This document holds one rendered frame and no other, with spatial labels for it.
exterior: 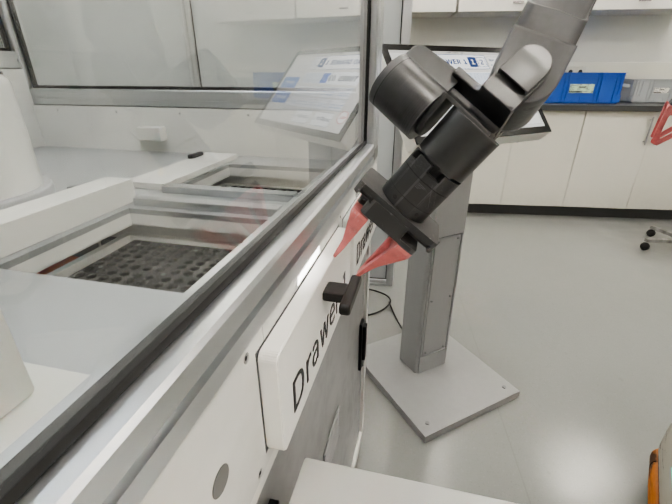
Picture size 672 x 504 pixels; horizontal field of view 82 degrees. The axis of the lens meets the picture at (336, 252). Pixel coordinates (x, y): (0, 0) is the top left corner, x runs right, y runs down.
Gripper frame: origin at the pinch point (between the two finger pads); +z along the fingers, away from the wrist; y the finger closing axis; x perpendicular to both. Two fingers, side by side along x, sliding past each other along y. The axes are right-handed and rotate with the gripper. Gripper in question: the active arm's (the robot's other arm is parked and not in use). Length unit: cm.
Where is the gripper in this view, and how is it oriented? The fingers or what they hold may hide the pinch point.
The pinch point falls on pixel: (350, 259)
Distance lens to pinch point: 45.7
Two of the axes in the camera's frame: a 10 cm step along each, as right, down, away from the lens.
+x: -2.4, 4.0, -8.8
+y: -7.7, -6.3, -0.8
